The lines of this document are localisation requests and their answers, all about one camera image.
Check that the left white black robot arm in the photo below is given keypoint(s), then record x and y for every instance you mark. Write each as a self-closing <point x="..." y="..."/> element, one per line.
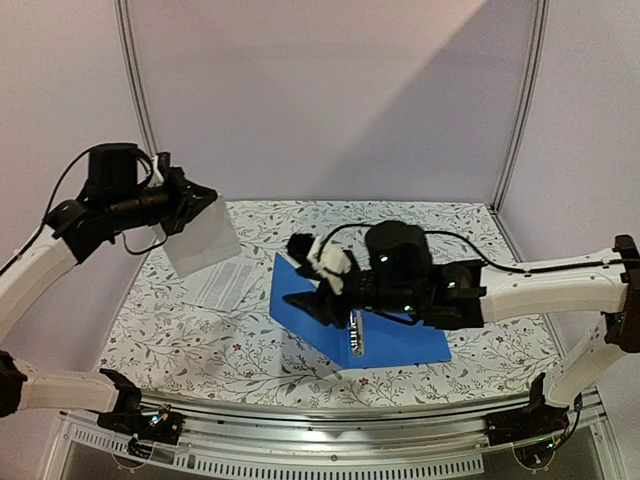
<point x="71" y="233"/>

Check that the floral patterned table mat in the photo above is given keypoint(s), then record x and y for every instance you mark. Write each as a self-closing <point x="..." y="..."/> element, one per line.
<point x="165" y="345"/>

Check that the white printed paper sheets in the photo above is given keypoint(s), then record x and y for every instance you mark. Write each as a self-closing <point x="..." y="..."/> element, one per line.
<point x="220" y="287"/>

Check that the blue folder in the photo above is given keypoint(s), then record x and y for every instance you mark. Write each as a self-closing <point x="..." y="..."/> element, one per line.
<point x="377" y="342"/>

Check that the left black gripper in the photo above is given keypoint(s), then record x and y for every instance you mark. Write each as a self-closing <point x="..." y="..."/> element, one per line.
<point x="176" y="200"/>

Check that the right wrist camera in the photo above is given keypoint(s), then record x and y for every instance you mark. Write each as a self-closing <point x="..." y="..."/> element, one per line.
<point x="398" y="255"/>

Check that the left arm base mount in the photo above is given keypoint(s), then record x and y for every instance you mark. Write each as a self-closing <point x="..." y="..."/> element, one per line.
<point x="145" y="427"/>

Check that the aluminium front rail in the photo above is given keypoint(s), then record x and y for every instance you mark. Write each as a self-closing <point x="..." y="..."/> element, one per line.
<point x="229" y="429"/>

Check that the chrome lever arch clip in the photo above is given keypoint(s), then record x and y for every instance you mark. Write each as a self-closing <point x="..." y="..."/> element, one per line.
<point x="356" y="333"/>

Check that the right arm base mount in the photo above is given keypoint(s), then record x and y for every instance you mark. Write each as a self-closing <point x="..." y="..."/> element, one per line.
<point x="530" y="425"/>

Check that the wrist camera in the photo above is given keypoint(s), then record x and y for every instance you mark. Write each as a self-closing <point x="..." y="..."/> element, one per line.
<point x="119" y="173"/>
<point x="398" y="255"/>

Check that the perforated white cable tray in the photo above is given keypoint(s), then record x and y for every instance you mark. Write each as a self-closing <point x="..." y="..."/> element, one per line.
<point x="94" y="455"/>

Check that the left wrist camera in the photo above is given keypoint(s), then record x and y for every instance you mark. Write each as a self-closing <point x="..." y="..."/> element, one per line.
<point x="119" y="173"/>

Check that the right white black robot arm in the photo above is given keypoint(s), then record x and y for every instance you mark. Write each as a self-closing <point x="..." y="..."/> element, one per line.
<point x="473" y="293"/>

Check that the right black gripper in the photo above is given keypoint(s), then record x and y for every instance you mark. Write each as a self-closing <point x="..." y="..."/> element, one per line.
<point x="345" y="288"/>

